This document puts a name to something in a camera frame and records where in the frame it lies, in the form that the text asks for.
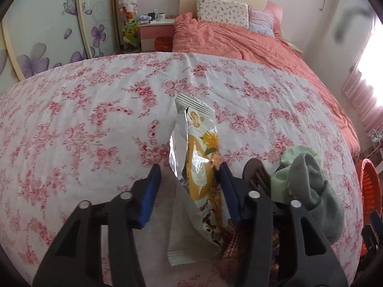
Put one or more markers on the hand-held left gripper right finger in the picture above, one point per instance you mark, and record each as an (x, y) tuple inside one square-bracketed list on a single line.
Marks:
[(230, 194)]

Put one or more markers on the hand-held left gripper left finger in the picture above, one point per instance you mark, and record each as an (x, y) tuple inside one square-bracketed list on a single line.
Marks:
[(149, 197)]

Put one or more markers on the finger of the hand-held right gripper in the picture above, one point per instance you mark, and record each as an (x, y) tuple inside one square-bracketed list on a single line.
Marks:
[(375, 218)]

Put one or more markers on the orange plastic basket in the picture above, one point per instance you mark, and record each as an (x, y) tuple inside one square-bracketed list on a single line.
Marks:
[(371, 185)]

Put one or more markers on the yellow snack packet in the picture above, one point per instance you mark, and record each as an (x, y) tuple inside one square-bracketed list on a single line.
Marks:
[(199, 167)]

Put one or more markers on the pale snack packet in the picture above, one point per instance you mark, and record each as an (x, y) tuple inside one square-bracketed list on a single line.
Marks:
[(182, 233)]

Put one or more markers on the brown plaid cloth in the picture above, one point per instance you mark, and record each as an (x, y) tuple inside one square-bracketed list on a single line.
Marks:
[(232, 239)]

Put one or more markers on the light green cloth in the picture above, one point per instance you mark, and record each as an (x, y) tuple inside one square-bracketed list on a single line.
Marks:
[(284, 182)]

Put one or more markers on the grey-green sock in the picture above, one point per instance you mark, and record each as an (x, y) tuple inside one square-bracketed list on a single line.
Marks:
[(323, 197)]

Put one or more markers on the pink floral tablecloth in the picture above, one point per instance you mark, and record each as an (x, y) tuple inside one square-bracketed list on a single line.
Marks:
[(89, 125)]

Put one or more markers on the pink curtain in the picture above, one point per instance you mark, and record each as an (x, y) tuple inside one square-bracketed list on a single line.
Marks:
[(365, 101)]

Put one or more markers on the salmon bed duvet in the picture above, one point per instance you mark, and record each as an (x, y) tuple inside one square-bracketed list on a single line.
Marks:
[(254, 47)]

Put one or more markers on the small orange bin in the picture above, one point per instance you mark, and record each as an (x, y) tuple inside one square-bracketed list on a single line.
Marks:
[(163, 44)]

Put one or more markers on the pink nightstand with mugs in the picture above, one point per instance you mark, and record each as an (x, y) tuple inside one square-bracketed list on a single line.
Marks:
[(149, 36)]

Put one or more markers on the pink striped pillow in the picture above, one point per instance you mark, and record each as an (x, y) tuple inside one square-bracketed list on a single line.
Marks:
[(261, 22)]

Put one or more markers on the dark mug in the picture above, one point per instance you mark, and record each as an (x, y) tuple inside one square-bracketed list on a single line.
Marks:
[(151, 16)]

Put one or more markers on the white mug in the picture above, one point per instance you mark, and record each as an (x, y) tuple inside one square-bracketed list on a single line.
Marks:
[(160, 16)]

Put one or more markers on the floral print pillow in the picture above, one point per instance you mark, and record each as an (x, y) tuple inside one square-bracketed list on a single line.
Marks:
[(223, 13)]

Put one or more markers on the plush toy display tube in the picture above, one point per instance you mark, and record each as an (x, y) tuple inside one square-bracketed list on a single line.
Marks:
[(128, 12)]

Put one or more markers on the wardrobe with purple flowers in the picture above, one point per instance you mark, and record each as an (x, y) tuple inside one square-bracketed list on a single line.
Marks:
[(45, 30)]

